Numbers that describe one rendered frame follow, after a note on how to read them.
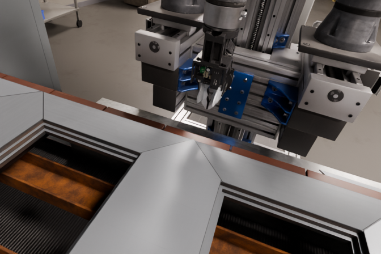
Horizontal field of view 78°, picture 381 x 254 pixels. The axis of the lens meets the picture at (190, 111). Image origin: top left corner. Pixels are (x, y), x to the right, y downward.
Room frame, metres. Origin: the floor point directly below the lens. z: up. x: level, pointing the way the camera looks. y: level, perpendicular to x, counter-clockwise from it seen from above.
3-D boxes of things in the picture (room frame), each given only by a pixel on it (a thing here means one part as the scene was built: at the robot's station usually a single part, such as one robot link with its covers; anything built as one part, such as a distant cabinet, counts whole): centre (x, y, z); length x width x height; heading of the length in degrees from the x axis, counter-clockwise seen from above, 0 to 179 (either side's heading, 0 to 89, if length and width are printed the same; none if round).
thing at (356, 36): (0.69, -0.40, 1.09); 0.15 x 0.15 x 0.10
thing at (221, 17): (0.48, -0.04, 1.12); 0.08 x 0.08 x 0.05
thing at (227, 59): (0.47, -0.04, 1.04); 0.09 x 0.08 x 0.12; 165
